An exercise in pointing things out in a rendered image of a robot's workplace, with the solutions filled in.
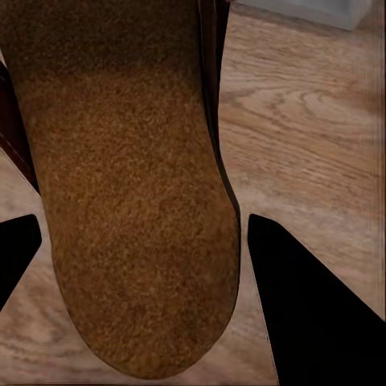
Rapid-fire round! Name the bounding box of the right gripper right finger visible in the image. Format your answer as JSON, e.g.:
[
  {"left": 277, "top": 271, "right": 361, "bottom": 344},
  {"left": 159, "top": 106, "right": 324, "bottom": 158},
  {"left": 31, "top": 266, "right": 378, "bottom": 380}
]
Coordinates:
[{"left": 248, "top": 214, "right": 386, "bottom": 386}]

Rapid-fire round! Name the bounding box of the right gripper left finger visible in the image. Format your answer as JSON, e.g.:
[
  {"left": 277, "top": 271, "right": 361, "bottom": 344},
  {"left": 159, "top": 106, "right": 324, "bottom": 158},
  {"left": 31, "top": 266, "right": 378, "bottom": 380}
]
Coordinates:
[{"left": 0, "top": 214, "right": 42, "bottom": 311}]

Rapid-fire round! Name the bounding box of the sandal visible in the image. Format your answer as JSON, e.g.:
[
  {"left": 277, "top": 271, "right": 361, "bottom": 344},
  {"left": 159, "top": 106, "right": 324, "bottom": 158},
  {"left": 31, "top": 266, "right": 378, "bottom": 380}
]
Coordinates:
[{"left": 0, "top": 0, "right": 241, "bottom": 380}]

